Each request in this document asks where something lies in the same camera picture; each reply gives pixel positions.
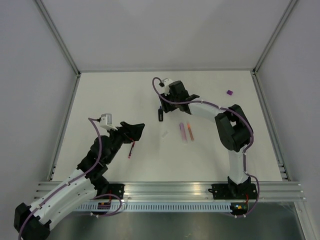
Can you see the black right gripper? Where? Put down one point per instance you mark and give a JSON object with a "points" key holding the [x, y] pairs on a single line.
{"points": [[166, 107]]}

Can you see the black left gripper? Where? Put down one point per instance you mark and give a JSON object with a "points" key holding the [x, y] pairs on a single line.
{"points": [[128, 131]]}

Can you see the black purple-tip highlighter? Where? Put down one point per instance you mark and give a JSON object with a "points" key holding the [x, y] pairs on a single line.
{"points": [[160, 115]]}

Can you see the orange pencil-like pen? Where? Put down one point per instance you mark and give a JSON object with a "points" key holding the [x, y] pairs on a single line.
{"points": [[190, 132]]}

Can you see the pink highlighter pen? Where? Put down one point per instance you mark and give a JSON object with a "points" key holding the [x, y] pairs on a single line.
{"points": [[183, 132]]}

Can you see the small purple cap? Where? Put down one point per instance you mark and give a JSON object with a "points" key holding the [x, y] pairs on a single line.
{"points": [[230, 92]]}

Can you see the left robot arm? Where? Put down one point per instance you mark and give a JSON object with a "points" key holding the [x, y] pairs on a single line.
{"points": [[35, 221]]}

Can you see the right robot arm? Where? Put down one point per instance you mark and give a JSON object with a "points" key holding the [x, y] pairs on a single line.
{"points": [[234, 131]]}

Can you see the red gel pen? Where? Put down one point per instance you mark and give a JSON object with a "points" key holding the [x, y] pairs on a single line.
{"points": [[131, 150]]}

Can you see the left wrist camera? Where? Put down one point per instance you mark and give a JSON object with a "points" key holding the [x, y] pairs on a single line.
{"points": [[106, 122]]}

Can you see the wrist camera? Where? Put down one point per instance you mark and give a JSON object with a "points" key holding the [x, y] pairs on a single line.
{"points": [[165, 84], [106, 122]]}

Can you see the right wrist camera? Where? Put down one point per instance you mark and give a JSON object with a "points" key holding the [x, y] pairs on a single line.
{"points": [[165, 84]]}

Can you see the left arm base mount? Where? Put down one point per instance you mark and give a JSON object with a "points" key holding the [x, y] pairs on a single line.
{"points": [[108, 191]]}

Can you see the aluminium mounting rail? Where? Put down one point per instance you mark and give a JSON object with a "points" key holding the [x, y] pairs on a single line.
{"points": [[269, 191]]}

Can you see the white slotted cable duct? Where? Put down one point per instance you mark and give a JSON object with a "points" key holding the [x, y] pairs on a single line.
{"points": [[166, 207]]}

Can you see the left aluminium frame post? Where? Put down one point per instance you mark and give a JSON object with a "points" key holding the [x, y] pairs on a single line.
{"points": [[56, 35]]}

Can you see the aluminium frame post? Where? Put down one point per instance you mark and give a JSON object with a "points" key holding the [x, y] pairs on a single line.
{"points": [[56, 35], [276, 32]]}

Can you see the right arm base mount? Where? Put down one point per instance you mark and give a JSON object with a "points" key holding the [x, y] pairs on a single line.
{"points": [[225, 191]]}

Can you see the right aluminium frame post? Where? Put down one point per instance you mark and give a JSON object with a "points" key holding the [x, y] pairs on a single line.
{"points": [[276, 32]]}

